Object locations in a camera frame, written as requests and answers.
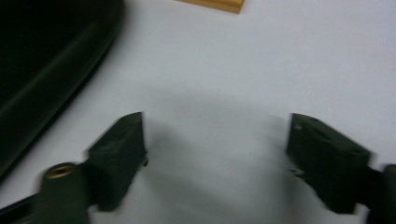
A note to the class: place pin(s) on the black slipper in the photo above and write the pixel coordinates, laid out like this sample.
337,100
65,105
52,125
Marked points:
43,71

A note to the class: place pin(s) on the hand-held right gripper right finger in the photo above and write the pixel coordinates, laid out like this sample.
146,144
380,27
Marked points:
327,158

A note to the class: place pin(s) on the wooden shoe rack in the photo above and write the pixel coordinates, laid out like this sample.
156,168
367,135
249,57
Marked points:
218,4

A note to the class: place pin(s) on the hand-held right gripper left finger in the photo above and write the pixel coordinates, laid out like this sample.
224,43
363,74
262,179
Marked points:
116,161

